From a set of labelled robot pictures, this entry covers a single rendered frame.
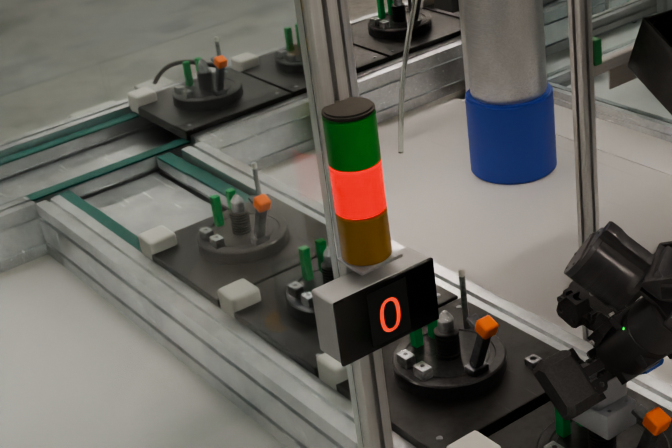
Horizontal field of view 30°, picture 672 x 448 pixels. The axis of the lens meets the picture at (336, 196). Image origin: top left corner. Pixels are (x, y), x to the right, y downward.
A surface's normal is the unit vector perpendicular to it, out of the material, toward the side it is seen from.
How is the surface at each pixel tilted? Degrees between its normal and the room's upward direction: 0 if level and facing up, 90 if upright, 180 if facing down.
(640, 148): 0
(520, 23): 90
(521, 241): 0
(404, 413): 0
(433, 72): 90
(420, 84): 90
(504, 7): 90
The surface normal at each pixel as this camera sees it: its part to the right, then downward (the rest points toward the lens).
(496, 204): -0.12, -0.89
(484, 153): -0.68, 0.40
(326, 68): 0.58, 0.29
